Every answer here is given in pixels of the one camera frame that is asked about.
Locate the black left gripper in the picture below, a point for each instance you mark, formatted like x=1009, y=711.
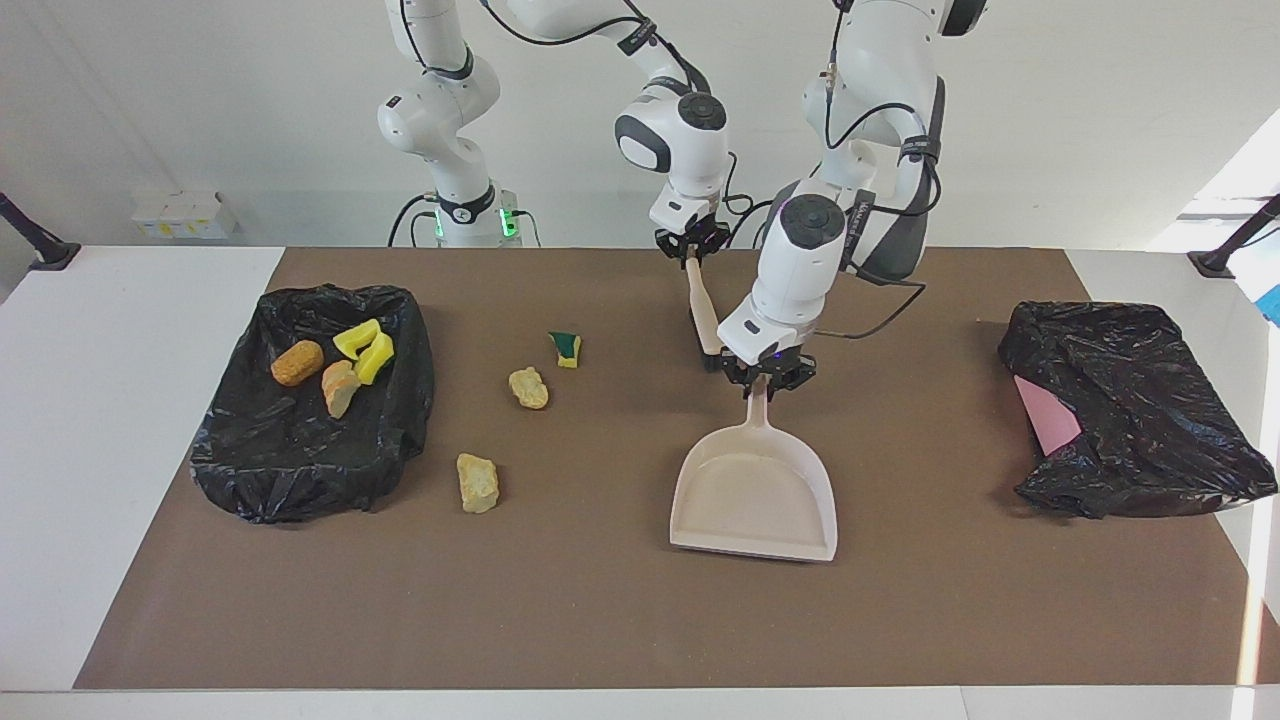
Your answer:
x=770, y=368

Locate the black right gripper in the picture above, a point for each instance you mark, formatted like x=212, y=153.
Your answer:
x=692, y=242

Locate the beige hand brush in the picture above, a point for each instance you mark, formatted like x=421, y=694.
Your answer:
x=703, y=310

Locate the beige plastic dustpan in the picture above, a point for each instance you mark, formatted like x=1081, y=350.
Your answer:
x=755, y=500

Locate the green and yellow sponge piece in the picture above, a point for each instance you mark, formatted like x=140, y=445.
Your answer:
x=567, y=350

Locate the rounded pale yellow sponge chunk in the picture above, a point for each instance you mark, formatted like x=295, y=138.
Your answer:
x=528, y=388

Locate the blocky pale yellow sponge chunk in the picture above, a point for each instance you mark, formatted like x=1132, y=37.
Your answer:
x=478, y=484

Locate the wedge bright yellow sponge piece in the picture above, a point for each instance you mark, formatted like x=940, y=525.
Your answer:
x=376, y=360

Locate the notched bright yellow sponge piece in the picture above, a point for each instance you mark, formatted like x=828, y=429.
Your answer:
x=352, y=338

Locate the grey beige sponge chunk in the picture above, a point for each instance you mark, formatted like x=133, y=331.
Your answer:
x=340, y=388

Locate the orange brown sponge chunk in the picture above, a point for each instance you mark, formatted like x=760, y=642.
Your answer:
x=297, y=363

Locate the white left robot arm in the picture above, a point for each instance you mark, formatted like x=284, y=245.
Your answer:
x=800, y=270

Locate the pink plastic bin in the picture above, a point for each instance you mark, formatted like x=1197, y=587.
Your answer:
x=1048, y=420

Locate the black bag over pink bin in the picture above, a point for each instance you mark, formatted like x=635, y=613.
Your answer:
x=1140, y=400

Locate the black bag lined bin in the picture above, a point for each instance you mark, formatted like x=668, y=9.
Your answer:
x=300, y=460

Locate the brown table mat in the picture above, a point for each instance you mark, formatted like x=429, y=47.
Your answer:
x=640, y=610

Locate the blue object at edge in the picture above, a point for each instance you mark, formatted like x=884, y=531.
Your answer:
x=1273, y=305

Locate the white boxes with yellow labels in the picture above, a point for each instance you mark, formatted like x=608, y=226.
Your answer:
x=180, y=215

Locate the black camera stand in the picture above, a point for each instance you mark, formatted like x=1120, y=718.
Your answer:
x=1220, y=258
x=45, y=250

